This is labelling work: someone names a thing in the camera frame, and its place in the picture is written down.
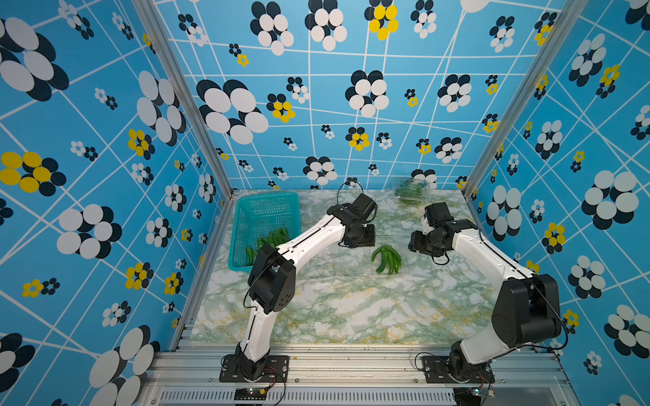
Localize teal plastic basket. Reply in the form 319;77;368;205
229;192;302;272

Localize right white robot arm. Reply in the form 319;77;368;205
408;202;564;382

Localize aluminium frame post left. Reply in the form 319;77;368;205
133;0;234;201

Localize green peppers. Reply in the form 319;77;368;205
245;228;289;266

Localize clear clamshell with peppers front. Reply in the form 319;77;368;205
325;253;371;277

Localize aluminium frame post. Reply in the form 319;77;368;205
463;0;588;203
133;0;234;201

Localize clear clamshell with peppers back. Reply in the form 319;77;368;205
393;178;431;206

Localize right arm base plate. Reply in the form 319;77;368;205
418;355;495;385

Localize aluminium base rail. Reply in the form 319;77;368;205
137;340;580;405

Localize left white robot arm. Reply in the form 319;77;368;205
235;193;377;381

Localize aluminium frame post right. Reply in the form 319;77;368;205
463;0;588;203

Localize controller board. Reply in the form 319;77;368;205
454;388;495;406
233;387;268;406

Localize left controller board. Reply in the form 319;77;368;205
233;387;268;406

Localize right controller board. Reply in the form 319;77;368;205
454;388;495;406

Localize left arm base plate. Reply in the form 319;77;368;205
218;355;289;383

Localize clear clamshell with peppers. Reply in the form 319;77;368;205
371;245;402;275
393;178;431;206
325;253;371;277

